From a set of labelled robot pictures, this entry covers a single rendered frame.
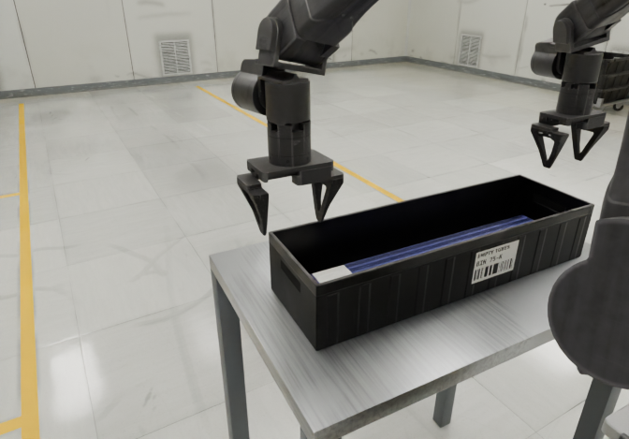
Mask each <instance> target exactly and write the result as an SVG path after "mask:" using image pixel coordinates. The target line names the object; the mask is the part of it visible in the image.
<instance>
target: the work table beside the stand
mask: <svg viewBox="0 0 629 439"><path fill-rule="evenodd" d="M590 248H591V245H590V244H589V243H587V242H584V245H583V248H582V252H581V256H580V257H577V258H575V259H572V260H569V261H566V262H564V263H562V264H559V265H556V266H553V267H550V268H548V269H545V270H542V271H538V272H536V273H533V274H530V275H527V276H524V277H522V278H519V279H517V280H514V281H512V282H509V283H506V284H503V285H499V286H496V287H494V288H491V289H488V290H486V291H483V292H480V293H477V294H474V295H473V296H470V297H467V298H464V299H461V300H457V301H454V302H451V303H449V304H447V305H444V306H441V307H438V308H436V309H433V310H430V311H428V312H425V313H423V314H420V315H415V316H412V317H410V318H407V319H404V320H402V321H399V322H397V323H394V324H391V325H388V326H386V327H383V328H381V329H376V330H374V331H371V332H368V333H365V334H362V335H360V336H358V337H355V338H352V339H349V340H347V341H344V342H341V343H338V344H335V345H332V346H329V347H326V348H324V349H321V350H318V351H315V349H314V347H313V346H312V345H311V343H310V342H309V340H308V339H307V338H306V336H305V335H304V333H303V332H302V331H301V329H300V328H299V326H298V325H297V323H296V322H295V321H294V319H293V318H292V316H291V315H290V314H289V312H288V311H287V309H286V308H285V306H284V305H283V304H282V303H281V302H280V300H279V299H278V298H277V296H276V295H275V293H274V292H273V291H272V289H271V265H270V245H269V241H264V242H260V243H256V244H251V245H247V246H243V247H240V248H236V249H232V250H227V251H224V252H220V253H216V254H212V255H209V258H210V266H211V275H212V291H213V299H214V308H215V316H216V325H217V333H218V343H219V351H220V359H221V368H222V376H223V385H224V393H225V402H226V410H227V427H228V436H229V439H250V436H249V425H248V414H247V402H246V391H245V380H244V369H243V357H242V346H241V324H240V321H241V322H242V324H243V326H244V327H245V329H246V331H247V333H248V334H249V336H250V338H251V340H252V342H253V343H254V345H255V347H256V349H257V351H258V353H259V355H260V356H261V357H262V359H263V361H264V362H265V364H266V366H267V368H268V369H269V371H270V373H271V376H272V377H273V379H274V381H275V383H276V384H277V386H278V388H279V389H280V390H281V392H282V394H283V396H284V397H285V400H286V402H287V404H288V405H289V407H290V409H291V411H292V412H293V414H294V416H295V418H296V419H297V421H298V423H299V424H300V439H342V436H345V435H347V434H349V433H350V432H354V431H356V430H358V429H360V428H362V427H364V426H367V425H369V424H371V423H373V422H375V421H377V420H379V419H381V418H383V417H386V416H389V415H391V414H393V413H395V412H397V411H400V410H402V409H403V408H405V407H407V406H410V405H412V404H414V403H416V402H419V401H422V400H424V399H426V398H428V397H430V396H432V395H434V394H436V399H435V406H434V411H433V418H432V419H433V420H434V421H435V422H436V423H437V424H438V426H439V427H440V428H442V427H444V426H445V425H447V424H449V423H450V420H451V415H452V409H453V404H454V399H455V393H456V387H457V384H458V383H460V382H462V381H465V380H467V379H469V378H471V377H473V376H475V375H478V374H480V373H483V372H485V371H487V370H489V369H491V368H493V367H495V366H497V365H500V364H502V363H504V362H506V361H508V360H511V359H513V358H515V357H517V356H520V355H522V354H524V353H526V352H528V351H530V350H533V349H535V348H537V347H538V346H540V345H543V344H546V343H548V342H550V341H552V340H555V339H554V337H553V335H552V332H551V329H550V326H549V319H548V301H549V294H550V291H551V289H552V287H553V285H554V283H555V282H556V280H557V279H558V277H559V276H560V275H561V274H562V273H563V272H564V271H566V270H567V269H569V268H570V267H571V266H573V265H575V264H577V263H579V262H580V261H583V260H586V259H587V258H588V257H589V253H590ZM621 390H622V389H621V388H615V387H613V386H610V385H607V384H604V383H601V382H599V381H598V380H596V379H594V378H593V379H592V383H591V386H590V389H589V392H588V395H587V398H586V401H585V403H584V406H583V409H582V412H581V415H580V418H579V421H578V425H577V428H576V431H575V434H574V437H573V439H604V436H605V435H604V434H603V432H602V430H601V429H602V426H603V424H604V421H605V418H606V417H607V416H609V415H611V414H612V413H613V411H614V408H615V406H616V403H617V400H618V399H619V396H620V393H621Z"/></svg>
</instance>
